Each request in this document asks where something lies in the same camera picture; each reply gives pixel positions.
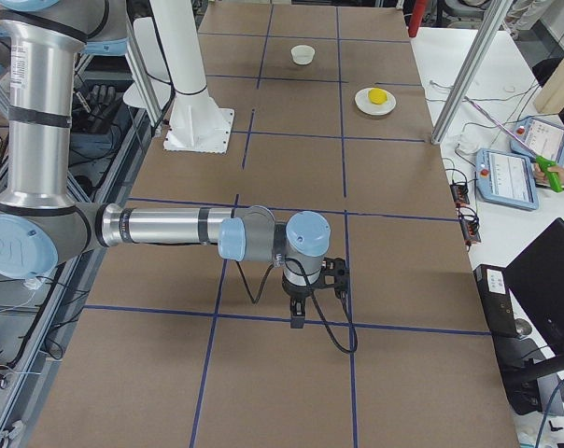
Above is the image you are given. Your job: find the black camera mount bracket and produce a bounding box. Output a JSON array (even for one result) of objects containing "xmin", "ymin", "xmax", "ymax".
[{"xmin": 315, "ymin": 257, "xmax": 350, "ymax": 301}]

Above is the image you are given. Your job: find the blue teach pendant near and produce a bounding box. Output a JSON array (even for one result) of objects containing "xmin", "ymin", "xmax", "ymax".
[{"xmin": 475, "ymin": 148, "xmax": 539, "ymax": 211}]

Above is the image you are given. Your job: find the white plate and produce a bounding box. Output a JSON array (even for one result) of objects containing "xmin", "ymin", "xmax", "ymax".
[{"xmin": 354, "ymin": 87, "xmax": 397, "ymax": 116}]

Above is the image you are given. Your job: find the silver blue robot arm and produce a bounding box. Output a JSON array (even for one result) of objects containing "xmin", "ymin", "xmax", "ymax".
[{"xmin": 0, "ymin": 1, "xmax": 331, "ymax": 328}]

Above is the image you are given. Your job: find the person's hand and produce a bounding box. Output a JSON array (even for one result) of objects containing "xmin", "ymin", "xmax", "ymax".
[{"xmin": 532, "ymin": 164, "xmax": 564, "ymax": 187}]

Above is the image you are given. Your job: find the aluminium frame post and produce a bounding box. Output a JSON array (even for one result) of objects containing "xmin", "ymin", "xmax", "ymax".
[{"xmin": 430, "ymin": 1, "xmax": 511, "ymax": 145}]

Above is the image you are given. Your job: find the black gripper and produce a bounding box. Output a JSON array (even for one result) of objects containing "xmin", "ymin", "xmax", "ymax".
[{"xmin": 282, "ymin": 260, "xmax": 322, "ymax": 329}]

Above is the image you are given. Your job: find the orange black circuit board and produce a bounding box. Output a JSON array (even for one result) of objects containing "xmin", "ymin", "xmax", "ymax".
[{"xmin": 450, "ymin": 183, "xmax": 470, "ymax": 207}]

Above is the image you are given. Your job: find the brown paper table cover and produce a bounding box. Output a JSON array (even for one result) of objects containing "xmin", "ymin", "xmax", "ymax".
[{"xmin": 30, "ymin": 2, "xmax": 518, "ymax": 447}]

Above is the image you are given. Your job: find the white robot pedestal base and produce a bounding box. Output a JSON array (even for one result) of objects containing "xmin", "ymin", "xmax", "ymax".
[{"xmin": 150, "ymin": 0, "xmax": 234, "ymax": 154}]

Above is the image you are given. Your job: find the green handled grabber stick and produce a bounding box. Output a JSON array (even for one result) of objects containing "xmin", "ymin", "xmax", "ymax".
[{"xmin": 464, "ymin": 96, "xmax": 563, "ymax": 192}]

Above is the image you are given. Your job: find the blue teach pendant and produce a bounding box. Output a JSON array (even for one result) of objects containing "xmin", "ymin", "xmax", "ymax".
[
  {"xmin": 475, "ymin": 148, "xmax": 539, "ymax": 211},
  {"xmin": 514, "ymin": 117, "xmax": 564, "ymax": 165}
]

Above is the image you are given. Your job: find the black monitor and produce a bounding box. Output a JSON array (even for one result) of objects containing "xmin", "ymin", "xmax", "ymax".
[{"xmin": 504, "ymin": 217, "xmax": 564, "ymax": 355}]

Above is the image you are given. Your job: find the blue teach pendant far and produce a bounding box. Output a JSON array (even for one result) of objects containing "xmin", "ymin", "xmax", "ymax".
[{"xmin": 514, "ymin": 117, "xmax": 564, "ymax": 165}]

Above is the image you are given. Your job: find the black small computer box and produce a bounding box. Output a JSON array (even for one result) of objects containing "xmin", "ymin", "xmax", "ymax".
[{"xmin": 473, "ymin": 264, "xmax": 532, "ymax": 339}]

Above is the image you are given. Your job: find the white bowl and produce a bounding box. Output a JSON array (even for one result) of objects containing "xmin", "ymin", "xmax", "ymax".
[{"xmin": 290, "ymin": 45, "xmax": 316, "ymax": 65}]

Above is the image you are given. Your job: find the yellow lemon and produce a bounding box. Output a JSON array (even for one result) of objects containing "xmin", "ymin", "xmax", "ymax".
[{"xmin": 367, "ymin": 88, "xmax": 388, "ymax": 105}]

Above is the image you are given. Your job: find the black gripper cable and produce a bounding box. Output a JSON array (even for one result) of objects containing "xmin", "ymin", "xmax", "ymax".
[{"xmin": 234, "ymin": 259, "xmax": 359, "ymax": 355}]

